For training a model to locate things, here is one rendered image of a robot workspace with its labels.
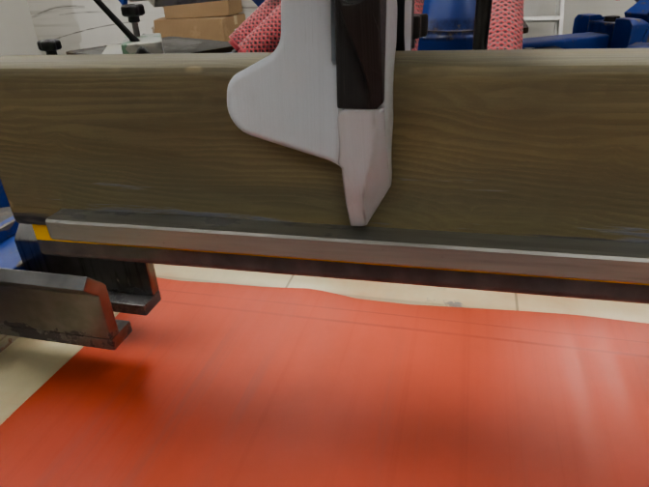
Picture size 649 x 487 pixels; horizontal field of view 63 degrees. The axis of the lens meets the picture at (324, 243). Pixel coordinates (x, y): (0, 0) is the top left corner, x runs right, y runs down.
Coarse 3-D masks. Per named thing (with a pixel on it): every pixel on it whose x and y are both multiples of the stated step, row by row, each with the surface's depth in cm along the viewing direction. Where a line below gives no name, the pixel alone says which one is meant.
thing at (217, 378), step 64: (128, 320) 37; (192, 320) 37; (256, 320) 37; (320, 320) 36; (384, 320) 36; (64, 384) 32; (128, 384) 32; (192, 384) 31; (256, 384) 31; (320, 384) 31; (384, 384) 31; (0, 448) 28; (64, 448) 28; (128, 448) 27; (192, 448) 27; (256, 448) 27; (320, 448) 27
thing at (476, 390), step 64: (448, 320) 36; (512, 320) 35; (576, 320) 35; (448, 384) 30; (512, 384) 30; (576, 384) 30; (640, 384) 30; (384, 448) 27; (448, 448) 26; (512, 448) 26; (576, 448) 26; (640, 448) 26
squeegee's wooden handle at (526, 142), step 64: (0, 64) 23; (64, 64) 22; (128, 64) 21; (192, 64) 21; (448, 64) 19; (512, 64) 18; (576, 64) 18; (640, 64) 17; (0, 128) 24; (64, 128) 23; (128, 128) 22; (192, 128) 22; (448, 128) 19; (512, 128) 19; (576, 128) 18; (640, 128) 18; (64, 192) 25; (128, 192) 24; (192, 192) 23; (256, 192) 22; (320, 192) 22; (448, 192) 20; (512, 192) 20; (576, 192) 19; (640, 192) 19
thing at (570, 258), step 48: (96, 240) 24; (144, 240) 23; (192, 240) 23; (240, 240) 22; (288, 240) 22; (336, 240) 21; (384, 240) 21; (432, 240) 21; (480, 240) 20; (528, 240) 20; (576, 240) 20
